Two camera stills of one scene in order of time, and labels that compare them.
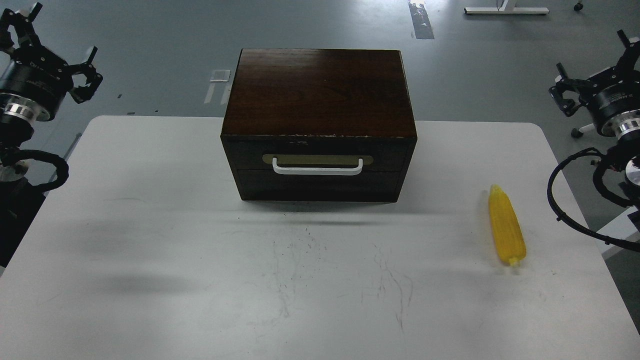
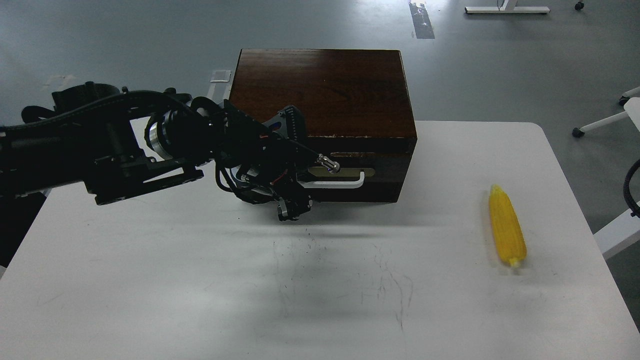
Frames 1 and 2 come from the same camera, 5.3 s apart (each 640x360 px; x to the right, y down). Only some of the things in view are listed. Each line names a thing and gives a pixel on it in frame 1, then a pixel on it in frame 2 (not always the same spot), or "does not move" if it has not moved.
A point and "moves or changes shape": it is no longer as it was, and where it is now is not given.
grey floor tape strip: (421, 24) does not move
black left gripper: (34, 81) to (259, 161)
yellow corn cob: (508, 230) does not move
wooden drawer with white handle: (319, 171) moves or changes shape
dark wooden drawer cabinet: (319, 125) does not move
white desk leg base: (507, 7) does not move
